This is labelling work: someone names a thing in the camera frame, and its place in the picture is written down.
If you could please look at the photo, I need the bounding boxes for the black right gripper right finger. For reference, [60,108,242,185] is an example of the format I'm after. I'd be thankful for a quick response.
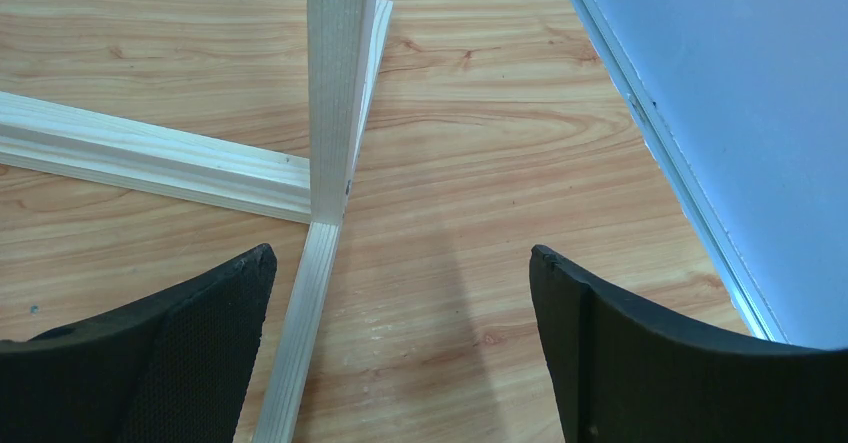
[529,245,847,442]

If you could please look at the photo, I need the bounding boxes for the wooden rack frame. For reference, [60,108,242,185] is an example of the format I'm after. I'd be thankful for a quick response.
[1,0,392,442]

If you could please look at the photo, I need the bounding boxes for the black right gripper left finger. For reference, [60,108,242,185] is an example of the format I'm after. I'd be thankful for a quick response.
[1,244,277,442]

